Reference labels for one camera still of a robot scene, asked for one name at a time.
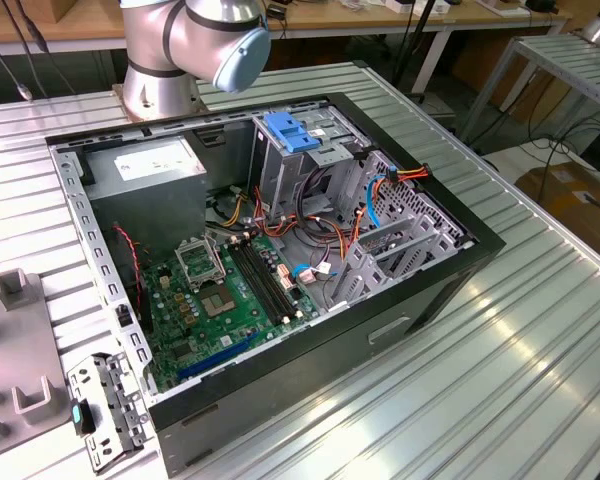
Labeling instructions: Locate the short blue wire white plug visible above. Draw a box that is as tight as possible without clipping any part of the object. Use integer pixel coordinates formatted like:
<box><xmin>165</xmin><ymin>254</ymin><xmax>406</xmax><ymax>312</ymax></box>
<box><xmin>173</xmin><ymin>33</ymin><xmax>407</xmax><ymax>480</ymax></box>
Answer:
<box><xmin>289</xmin><ymin>262</ymin><xmax>337</xmax><ymax>287</ymax></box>

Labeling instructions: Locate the grey cable with metal plug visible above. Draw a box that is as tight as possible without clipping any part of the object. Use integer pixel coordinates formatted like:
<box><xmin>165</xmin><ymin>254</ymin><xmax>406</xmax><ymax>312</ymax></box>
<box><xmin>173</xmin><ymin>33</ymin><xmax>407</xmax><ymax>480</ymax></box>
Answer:
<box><xmin>0</xmin><ymin>19</ymin><xmax>34</xmax><ymax>101</ymax></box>

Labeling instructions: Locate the metal socket cover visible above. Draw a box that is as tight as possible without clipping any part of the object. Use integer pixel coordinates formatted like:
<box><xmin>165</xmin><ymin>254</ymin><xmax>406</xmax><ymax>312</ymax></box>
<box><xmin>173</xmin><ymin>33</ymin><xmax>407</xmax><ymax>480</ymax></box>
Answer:
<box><xmin>174</xmin><ymin>238</ymin><xmax>227</xmax><ymax>291</ymax></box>

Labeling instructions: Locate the black stand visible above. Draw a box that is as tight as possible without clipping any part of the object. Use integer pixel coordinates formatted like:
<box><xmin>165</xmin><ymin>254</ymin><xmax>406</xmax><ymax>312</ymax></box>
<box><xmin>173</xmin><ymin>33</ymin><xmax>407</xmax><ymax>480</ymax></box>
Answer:
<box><xmin>392</xmin><ymin>0</ymin><xmax>439</xmax><ymax>104</ymax></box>

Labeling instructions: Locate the black clip with teal stripe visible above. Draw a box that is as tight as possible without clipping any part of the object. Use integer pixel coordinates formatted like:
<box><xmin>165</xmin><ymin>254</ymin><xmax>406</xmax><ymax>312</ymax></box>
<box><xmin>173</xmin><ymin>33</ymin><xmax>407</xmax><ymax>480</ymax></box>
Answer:
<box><xmin>71</xmin><ymin>398</ymin><xmax>97</xmax><ymax>437</ymax></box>

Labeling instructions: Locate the wire locking lever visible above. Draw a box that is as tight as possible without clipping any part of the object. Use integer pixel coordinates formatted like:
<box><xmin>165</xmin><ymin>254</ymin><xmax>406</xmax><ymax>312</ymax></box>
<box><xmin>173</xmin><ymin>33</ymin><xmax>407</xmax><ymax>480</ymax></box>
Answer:
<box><xmin>207</xmin><ymin>233</ymin><xmax>228</xmax><ymax>281</ymax></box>

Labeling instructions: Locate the black open PC case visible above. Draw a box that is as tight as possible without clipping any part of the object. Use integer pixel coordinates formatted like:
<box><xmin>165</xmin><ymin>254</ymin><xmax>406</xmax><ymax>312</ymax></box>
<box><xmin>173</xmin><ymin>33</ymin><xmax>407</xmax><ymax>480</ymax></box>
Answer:
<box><xmin>44</xmin><ymin>91</ymin><xmax>507</xmax><ymax>479</ymax></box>

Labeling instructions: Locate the green motherboard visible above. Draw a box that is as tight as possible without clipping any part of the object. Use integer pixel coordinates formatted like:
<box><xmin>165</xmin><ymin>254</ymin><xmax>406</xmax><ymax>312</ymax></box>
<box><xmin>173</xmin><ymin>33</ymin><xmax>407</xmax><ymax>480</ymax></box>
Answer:
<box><xmin>142</xmin><ymin>234</ymin><xmax>321</xmax><ymax>394</ymax></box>

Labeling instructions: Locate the black RAM slot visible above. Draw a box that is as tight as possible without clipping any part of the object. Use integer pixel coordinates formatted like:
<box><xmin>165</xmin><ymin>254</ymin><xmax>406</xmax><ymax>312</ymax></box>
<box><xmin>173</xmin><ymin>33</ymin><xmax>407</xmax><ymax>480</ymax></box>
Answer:
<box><xmin>243</xmin><ymin>238</ymin><xmax>299</xmax><ymax>319</ymax></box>
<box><xmin>250</xmin><ymin>236</ymin><xmax>305</xmax><ymax>317</ymax></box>
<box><xmin>229</xmin><ymin>242</ymin><xmax>285</xmax><ymax>324</ymax></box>
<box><xmin>236</xmin><ymin>240</ymin><xmax>292</xmax><ymax>322</ymax></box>

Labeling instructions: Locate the grey parts rack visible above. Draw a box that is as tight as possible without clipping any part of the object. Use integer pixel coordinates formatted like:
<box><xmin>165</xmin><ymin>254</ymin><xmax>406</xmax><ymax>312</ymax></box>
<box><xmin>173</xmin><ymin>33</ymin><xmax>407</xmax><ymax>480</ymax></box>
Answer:
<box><xmin>0</xmin><ymin>268</ymin><xmax>74</xmax><ymax>464</ymax></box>

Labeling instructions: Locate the grey rear slot bracket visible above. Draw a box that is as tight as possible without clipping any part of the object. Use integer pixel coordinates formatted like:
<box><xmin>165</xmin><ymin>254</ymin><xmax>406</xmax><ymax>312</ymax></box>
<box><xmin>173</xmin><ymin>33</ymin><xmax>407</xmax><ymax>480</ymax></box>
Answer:
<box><xmin>67</xmin><ymin>351</ymin><xmax>151</xmax><ymax>476</ymax></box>

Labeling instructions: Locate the brown cardboard box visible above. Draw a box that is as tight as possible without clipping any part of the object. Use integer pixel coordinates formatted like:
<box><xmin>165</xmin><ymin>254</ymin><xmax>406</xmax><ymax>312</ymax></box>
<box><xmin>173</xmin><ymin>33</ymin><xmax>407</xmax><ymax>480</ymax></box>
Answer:
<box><xmin>514</xmin><ymin>162</ymin><xmax>600</xmax><ymax>241</ymax></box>

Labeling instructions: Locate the black case fan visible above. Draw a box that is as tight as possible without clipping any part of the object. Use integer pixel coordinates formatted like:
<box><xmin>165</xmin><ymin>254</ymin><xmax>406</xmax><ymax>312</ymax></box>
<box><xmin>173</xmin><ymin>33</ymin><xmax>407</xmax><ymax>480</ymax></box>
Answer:
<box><xmin>107</xmin><ymin>227</ymin><xmax>154</xmax><ymax>334</ymax></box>

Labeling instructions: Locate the blue plastic drive latch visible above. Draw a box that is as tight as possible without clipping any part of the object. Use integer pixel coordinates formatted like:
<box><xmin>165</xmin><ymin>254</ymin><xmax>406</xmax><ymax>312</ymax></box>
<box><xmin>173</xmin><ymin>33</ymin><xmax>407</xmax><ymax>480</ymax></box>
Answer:
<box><xmin>262</xmin><ymin>112</ymin><xmax>321</xmax><ymax>155</ymax></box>

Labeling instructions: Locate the blue data wire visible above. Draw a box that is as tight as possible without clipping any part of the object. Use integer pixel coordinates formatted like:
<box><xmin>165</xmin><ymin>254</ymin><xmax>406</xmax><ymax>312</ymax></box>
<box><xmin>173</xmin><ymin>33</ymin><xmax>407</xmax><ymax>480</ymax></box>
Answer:
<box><xmin>366</xmin><ymin>167</ymin><xmax>399</xmax><ymax>229</ymax></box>

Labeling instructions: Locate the orange black wire bundle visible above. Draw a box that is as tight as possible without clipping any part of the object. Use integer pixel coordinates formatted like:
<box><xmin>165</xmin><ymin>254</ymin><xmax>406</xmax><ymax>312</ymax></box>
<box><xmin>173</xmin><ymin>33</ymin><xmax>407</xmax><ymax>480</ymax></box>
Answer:
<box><xmin>252</xmin><ymin>187</ymin><xmax>361</xmax><ymax>261</ymax></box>

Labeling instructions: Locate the orange red yellow power wire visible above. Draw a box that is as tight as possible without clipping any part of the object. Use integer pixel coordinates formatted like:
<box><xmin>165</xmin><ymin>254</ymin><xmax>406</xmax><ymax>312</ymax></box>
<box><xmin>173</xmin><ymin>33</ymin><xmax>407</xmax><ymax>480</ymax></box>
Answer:
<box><xmin>387</xmin><ymin>167</ymin><xmax>432</xmax><ymax>187</ymax></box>

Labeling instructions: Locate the long wooden desk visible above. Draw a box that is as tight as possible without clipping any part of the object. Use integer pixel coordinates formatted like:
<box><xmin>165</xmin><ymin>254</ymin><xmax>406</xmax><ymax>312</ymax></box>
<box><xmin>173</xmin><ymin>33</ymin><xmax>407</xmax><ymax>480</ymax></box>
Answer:
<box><xmin>0</xmin><ymin>0</ymin><xmax>571</xmax><ymax>57</ymax></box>

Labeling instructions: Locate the grey metal disk bay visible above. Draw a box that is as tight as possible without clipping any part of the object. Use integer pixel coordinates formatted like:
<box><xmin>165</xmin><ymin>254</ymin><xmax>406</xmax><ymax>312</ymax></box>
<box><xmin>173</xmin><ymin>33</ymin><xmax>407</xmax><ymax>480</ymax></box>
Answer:
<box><xmin>329</xmin><ymin>149</ymin><xmax>476</xmax><ymax>311</ymax></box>

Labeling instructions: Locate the yellow black wire bundle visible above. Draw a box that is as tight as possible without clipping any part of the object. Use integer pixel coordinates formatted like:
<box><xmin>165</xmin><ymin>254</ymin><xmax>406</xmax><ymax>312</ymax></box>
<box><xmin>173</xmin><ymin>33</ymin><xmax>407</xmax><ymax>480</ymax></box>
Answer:
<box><xmin>205</xmin><ymin>184</ymin><xmax>255</xmax><ymax>227</ymax></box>

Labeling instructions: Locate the grey optical drive cage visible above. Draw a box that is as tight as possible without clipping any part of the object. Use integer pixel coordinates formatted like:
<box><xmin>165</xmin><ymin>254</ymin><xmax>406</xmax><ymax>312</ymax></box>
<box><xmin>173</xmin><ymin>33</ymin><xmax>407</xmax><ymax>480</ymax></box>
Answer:
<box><xmin>247</xmin><ymin>102</ymin><xmax>376</xmax><ymax>226</ymax></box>

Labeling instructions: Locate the CPU socket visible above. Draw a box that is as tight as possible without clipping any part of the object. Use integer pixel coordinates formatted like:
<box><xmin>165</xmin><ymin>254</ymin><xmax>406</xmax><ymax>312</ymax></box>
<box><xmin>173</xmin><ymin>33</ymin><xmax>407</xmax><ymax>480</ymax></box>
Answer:
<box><xmin>198</xmin><ymin>283</ymin><xmax>237</xmax><ymax>319</ymax></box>

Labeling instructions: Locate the blue expansion slot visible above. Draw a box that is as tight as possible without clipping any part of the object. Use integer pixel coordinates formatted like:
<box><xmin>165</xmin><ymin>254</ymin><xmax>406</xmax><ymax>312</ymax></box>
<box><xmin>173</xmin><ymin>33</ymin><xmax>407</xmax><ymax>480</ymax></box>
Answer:
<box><xmin>177</xmin><ymin>332</ymin><xmax>261</xmax><ymax>384</ymax></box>

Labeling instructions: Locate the grey power supply unit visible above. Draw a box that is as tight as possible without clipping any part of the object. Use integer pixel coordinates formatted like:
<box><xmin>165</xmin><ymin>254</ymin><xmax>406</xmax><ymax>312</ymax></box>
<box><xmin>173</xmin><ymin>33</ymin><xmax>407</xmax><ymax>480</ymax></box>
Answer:
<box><xmin>82</xmin><ymin>135</ymin><xmax>209</xmax><ymax>256</ymax></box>

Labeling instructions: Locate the red black fan wire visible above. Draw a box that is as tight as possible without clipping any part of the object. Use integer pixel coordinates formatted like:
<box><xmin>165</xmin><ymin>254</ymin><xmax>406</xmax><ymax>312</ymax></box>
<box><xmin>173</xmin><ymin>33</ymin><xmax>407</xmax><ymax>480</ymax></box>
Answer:
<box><xmin>112</xmin><ymin>224</ymin><xmax>145</xmax><ymax>321</ymax></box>

